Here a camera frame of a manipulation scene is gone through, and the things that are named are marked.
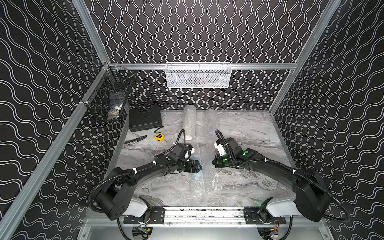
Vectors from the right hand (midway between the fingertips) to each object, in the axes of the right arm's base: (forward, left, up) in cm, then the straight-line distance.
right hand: (212, 161), depth 84 cm
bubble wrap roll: (+27, -1, -1) cm, 28 cm away
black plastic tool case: (+42, +50, -9) cm, 66 cm away
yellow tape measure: (+22, +34, -6) cm, 41 cm away
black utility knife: (+20, +51, -8) cm, 55 cm away
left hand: (-2, +9, -1) cm, 9 cm away
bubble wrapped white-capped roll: (+30, +14, 0) cm, 33 cm away
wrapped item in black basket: (+41, +64, +11) cm, 77 cm away
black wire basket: (+33, +65, +18) cm, 75 cm away
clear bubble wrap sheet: (-9, +3, -4) cm, 10 cm away
